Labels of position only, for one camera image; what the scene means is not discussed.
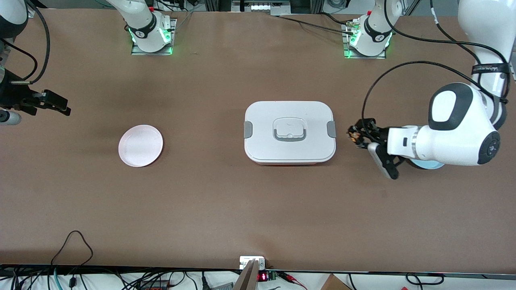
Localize orange and black push-button switch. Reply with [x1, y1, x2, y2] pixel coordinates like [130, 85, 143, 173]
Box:
[347, 126, 363, 146]

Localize light blue round plate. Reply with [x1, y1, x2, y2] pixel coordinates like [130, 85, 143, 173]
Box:
[409, 158, 446, 170]

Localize white lunch box grey clips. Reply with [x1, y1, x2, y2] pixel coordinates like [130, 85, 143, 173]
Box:
[244, 101, 337, 166]

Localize pink round plate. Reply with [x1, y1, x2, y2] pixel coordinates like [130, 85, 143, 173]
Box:
[118, 124, 164, 168]

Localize brown cardboard box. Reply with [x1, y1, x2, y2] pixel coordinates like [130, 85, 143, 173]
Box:
[320, 274, 351, 290]

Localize white socket box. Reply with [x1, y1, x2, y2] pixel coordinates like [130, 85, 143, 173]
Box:
[239, 256, 265, 269]

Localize aluminium profile bar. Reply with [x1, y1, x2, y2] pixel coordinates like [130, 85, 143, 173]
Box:
[234, 260, 260, 290]

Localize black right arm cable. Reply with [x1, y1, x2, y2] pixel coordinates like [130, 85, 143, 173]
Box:
[0, 0, 51, 85]

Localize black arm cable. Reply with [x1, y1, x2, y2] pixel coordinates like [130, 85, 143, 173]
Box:
[0, 0, 51, 85]
[362, 0, 510, 121]

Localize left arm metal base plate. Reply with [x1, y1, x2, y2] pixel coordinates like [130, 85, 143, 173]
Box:
[343, 22, 388, 60]

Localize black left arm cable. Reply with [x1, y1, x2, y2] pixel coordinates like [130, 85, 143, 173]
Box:
[362, 0, 510, 121]

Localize thin black table cable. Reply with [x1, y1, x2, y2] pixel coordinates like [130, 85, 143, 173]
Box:
[278, 15, 352, 32]

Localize black looped cable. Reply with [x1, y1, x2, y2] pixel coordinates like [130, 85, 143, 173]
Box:
[50, 230, 94, 266]

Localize aluminium frame rack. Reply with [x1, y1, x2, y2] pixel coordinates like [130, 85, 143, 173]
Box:
[204, 0, 323, 17]

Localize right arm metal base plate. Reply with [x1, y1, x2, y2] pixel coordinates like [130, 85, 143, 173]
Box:
[131, 18, 178, 56]

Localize black coiled floor cable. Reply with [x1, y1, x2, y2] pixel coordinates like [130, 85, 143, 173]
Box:
[405, 273, 445, 286]

